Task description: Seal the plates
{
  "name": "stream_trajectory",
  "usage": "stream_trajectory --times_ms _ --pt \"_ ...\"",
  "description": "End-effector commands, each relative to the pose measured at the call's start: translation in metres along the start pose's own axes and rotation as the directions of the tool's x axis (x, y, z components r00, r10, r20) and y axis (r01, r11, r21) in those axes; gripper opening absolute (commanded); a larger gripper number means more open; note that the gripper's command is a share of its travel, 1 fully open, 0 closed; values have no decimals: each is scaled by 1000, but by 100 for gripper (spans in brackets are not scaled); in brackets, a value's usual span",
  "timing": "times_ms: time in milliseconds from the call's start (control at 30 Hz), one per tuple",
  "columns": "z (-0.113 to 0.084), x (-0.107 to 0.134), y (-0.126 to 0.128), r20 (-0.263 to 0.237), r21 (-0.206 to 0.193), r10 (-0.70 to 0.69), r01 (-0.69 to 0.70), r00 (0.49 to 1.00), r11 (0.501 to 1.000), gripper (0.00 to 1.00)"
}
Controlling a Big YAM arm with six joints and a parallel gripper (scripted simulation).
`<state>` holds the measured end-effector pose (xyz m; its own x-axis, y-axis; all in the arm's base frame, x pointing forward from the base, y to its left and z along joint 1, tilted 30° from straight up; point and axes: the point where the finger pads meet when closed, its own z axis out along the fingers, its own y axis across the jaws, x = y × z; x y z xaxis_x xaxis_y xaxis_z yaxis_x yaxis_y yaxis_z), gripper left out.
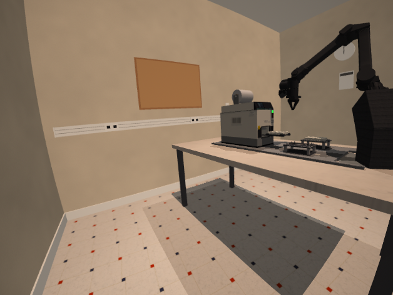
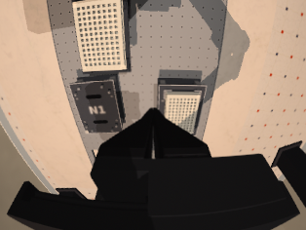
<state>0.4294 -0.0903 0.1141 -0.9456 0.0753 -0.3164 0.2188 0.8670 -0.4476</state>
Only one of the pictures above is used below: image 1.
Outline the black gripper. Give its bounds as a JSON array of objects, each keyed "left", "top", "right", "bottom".
[{"left": 286, "top": 88, "right": 301, "bottom": 110}]

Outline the beige cylinder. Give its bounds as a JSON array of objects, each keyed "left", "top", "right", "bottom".
[{"left": 232, "top": 89, "right": 253, "bottom": 104}]

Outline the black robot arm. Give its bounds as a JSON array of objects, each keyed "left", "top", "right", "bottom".
[{"left": 278, "top": 22, "right": 388, "bottom": 98}]

